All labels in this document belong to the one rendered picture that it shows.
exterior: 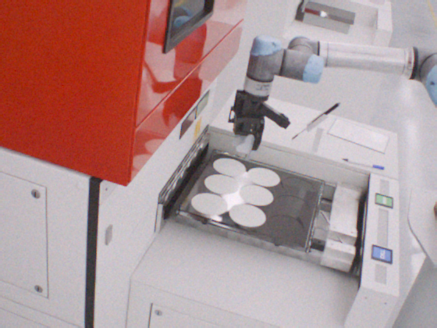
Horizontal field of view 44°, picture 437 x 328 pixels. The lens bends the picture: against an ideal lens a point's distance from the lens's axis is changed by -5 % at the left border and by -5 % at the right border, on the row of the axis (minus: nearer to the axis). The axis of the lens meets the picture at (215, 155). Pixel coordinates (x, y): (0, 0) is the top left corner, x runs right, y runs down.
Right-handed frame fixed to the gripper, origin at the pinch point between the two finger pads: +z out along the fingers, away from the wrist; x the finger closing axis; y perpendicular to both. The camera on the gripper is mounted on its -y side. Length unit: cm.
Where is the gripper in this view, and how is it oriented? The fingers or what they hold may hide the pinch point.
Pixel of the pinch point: (249, 155)
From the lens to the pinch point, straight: 162.0
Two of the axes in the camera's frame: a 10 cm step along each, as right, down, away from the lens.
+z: -1.6, 8.5, 5.0
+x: 2.4, 5.2, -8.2
